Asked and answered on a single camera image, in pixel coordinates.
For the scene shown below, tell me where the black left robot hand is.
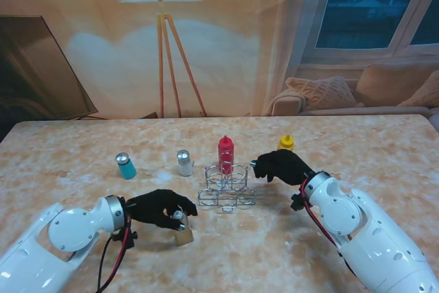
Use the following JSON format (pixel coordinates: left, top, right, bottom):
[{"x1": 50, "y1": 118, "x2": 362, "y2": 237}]
[{"x1": 125, "y1": 189, "x2": 199, "y2": 231}]

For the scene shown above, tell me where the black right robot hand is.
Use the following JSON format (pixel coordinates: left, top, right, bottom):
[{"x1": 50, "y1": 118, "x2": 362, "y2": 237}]
[{"x1": 249, "y1": 150, "x2": 316, "y2": 187}]

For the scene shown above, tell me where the yellow squeeze bottle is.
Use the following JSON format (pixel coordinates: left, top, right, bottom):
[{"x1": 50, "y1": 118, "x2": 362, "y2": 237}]
[{"x1": 276, "y1": 134, "x2": 296, "y2": 152}]

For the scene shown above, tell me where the clear square glass bottle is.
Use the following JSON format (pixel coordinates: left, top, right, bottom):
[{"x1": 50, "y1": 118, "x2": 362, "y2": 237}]
[{"x1": 171, "y1": 211, "x2": 195, "y2": 246}]

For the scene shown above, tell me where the white shaker with metal cap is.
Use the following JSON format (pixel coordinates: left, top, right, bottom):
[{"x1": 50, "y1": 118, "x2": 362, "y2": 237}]
[{"x1": 176, "y1": 150, "x2": 195, "y2": 177}]

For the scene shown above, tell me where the red squeeze bottle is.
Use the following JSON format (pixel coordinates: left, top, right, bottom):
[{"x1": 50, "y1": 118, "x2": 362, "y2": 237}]
[{"x1": 217, "y1": 134, "x2": 235, "y2": 174}]

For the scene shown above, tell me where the teal shaker with metal cap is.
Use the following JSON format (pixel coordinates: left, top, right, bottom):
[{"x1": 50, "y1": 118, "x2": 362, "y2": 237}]
[{"x1": 115, "y1": 152, "x2": 138, "y2": 180}]

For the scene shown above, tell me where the knitted beige cushion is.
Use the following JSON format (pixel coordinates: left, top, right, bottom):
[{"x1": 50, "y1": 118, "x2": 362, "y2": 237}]
[{"x1": 285, "y1": 76, "x2": 358, "y2": 110}]

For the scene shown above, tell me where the beige sofa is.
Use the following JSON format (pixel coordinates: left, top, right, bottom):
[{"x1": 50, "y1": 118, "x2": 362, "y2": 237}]
[{"x1": 270, "y1": 65, "x2": 439, "y2": 117}]

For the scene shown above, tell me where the dark flat television screen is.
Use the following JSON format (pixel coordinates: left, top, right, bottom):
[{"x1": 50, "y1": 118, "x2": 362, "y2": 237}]
[{"x1": 0, "y1": 14, "x2": 99, "y2": 143}]

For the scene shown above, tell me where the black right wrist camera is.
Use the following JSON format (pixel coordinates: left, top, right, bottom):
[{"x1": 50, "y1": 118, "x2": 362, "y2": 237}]
[{"x1": 290, "y1": 194, "x2": 308, "y2": 212}]

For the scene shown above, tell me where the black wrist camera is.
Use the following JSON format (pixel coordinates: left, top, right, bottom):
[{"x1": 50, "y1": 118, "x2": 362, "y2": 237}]
[
  {"x1": 111, "y1": 229, "x2": 139, "y2": 250},
  {"x1": 290, "y1": 194, "x2": 308, "y2": 212}
]

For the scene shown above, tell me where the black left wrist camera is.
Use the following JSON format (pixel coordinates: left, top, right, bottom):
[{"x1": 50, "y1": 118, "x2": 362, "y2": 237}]
[{"x1": 111, "y1": 229, "x2": 139, "y2": 250}]

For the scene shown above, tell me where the red and black left cable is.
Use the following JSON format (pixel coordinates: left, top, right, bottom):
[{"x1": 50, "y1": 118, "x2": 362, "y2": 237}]
[{"x1": 97, "y1": 216, "x2": 134, "y2": 293}]

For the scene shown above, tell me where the red and black cable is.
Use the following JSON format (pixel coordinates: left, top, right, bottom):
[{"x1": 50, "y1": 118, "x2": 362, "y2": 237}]
[
  {"x1": 300, "y1": 178, "x2": 357, "y2": 279},
  {"x1": 97, "y1": 216, "x2": 134, "y2": 293}
]

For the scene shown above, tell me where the red and black right cable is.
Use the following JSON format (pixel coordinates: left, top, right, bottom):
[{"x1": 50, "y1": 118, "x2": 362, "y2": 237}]
[{"x1": 300, "y1": 178, "x2": 357, "y2": 279}]

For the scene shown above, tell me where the chrome wire condiment rack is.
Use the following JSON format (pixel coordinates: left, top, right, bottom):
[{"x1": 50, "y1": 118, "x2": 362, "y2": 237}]
[{"x1": 197, "y1": 164, "x2": 257, "y2": 214}]

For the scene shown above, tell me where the window with white frame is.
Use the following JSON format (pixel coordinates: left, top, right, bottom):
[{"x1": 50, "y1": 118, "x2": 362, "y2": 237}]
[{"x1": 301, "y1": 0, "x2": 439, "y2": 65}]

